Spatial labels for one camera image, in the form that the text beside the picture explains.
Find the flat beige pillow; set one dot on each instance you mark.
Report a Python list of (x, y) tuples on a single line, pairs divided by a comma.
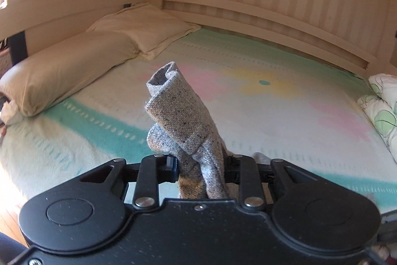
[(149, 26)]

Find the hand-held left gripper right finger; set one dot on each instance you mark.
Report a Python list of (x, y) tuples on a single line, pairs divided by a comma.
[(246, 172)]

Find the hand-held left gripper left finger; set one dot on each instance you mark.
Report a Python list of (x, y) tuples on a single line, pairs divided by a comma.
[(173, 166)]

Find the grey knitted sock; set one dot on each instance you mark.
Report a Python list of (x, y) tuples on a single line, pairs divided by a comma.
[(189, 125)]

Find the floral green white pillow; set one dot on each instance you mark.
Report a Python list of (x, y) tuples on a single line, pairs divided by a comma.
[(383, 116)]

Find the plump beige pillow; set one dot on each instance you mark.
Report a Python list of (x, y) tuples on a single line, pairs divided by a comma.
[(62, 69)]

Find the pastel printed blanket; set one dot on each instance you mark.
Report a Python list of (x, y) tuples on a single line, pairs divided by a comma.
[(279, 116)]

